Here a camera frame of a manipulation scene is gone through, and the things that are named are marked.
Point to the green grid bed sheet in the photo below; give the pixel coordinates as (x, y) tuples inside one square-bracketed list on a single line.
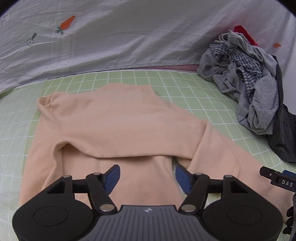
[(19, 117)]

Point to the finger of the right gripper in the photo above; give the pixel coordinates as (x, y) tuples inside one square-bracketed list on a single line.
[(285, 179)]

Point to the peach long-sleeve sweater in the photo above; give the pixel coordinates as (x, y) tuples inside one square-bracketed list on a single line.
[(129, 125)]

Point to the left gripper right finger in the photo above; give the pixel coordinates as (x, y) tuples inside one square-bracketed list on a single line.
[(185, 179)]

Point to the red garment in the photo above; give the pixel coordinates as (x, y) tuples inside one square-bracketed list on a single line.
[(240, 29)]

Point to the blue checkered shirt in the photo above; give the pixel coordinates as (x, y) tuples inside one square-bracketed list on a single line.
[(247, 68)]

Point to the pink under sheet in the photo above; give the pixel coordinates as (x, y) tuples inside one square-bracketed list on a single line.
[(192, 68)]

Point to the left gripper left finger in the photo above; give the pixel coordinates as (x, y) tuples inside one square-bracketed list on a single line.
[(110, 178)]

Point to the grey carrot-print quilt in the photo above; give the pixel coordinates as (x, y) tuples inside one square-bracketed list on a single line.
[(41, 40)]

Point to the black crumpled garment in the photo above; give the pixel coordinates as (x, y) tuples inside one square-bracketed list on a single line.
[(282, 141)]

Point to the grey crumpled t-shirt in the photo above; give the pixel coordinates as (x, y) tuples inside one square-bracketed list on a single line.
[(258, 115)]

